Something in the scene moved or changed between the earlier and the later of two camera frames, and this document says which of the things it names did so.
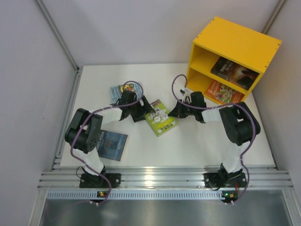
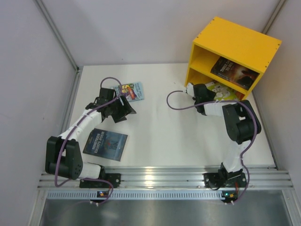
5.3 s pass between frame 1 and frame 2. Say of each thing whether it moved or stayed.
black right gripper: moved
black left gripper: moved
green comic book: moved
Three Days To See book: stayed
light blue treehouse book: stayed
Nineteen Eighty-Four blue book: stayed
